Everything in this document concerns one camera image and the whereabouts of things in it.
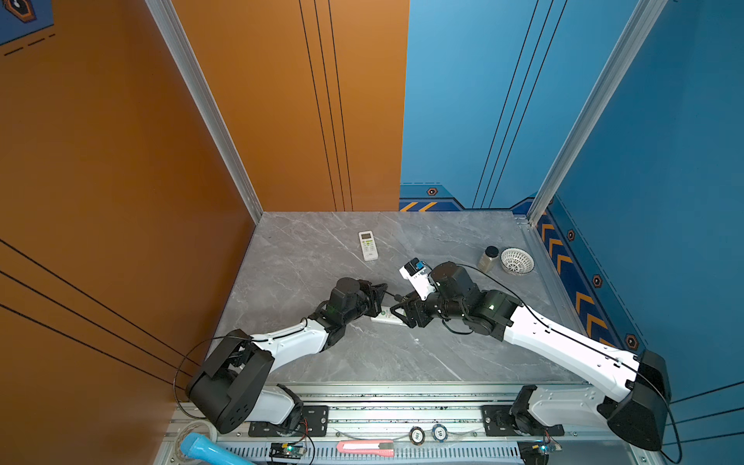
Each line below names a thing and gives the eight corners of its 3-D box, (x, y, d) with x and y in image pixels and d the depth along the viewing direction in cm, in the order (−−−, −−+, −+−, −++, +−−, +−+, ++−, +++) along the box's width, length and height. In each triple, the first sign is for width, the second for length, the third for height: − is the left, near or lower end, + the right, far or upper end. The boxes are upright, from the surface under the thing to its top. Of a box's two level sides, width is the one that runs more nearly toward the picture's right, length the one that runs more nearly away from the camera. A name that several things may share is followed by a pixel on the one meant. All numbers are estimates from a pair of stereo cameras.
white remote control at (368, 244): (364, 262, 108) (364, 258, 107) (358, 235, 117) (358, 231, 116) (379, 259, 109) (378, 256, 107) (372, 233, 118) (372, 229, 116)
